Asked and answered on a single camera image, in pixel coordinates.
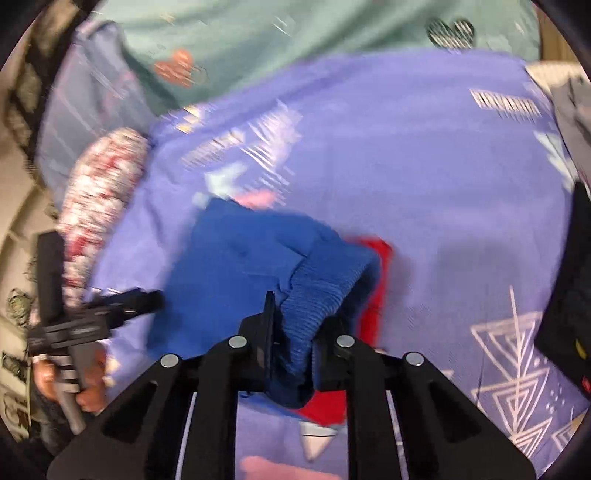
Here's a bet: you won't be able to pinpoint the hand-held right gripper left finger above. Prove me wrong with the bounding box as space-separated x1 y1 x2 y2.
46 291 278 480

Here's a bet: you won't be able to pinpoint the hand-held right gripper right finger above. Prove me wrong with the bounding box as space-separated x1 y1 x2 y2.
314 318 536 480

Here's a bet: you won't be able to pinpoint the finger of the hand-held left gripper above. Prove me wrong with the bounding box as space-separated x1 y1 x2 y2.
85 287 165 329

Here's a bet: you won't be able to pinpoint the blue and red pants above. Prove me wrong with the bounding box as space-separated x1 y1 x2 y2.
148 198 393 428

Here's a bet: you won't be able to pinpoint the person's left hand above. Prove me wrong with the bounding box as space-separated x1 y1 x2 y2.
34 348 109 412

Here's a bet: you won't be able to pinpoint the cream printed board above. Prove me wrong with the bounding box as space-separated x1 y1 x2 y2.
0 152 63 444

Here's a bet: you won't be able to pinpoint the red floral pillow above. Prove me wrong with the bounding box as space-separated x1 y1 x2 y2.
55 128 151 315

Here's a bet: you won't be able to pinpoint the purple printed blanket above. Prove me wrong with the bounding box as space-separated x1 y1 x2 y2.
88 48 591 480

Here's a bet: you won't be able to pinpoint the grey-blue printed sheet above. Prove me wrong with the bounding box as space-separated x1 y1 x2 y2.
37 21 176 195

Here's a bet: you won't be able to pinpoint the black patterned cloth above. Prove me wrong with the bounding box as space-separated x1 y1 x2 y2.
4 4 93 160

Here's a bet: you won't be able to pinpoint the dark cloth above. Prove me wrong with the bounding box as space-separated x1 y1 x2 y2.
533 180 591 402

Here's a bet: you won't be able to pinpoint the teal heart print blanket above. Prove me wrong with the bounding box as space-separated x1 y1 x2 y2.
99 0 541 116

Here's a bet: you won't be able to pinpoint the grey and white cloth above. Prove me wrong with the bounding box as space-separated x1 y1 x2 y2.
526 62 591 181

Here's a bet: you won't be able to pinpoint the brown cardboard box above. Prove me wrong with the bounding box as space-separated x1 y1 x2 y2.
538 18 583 65

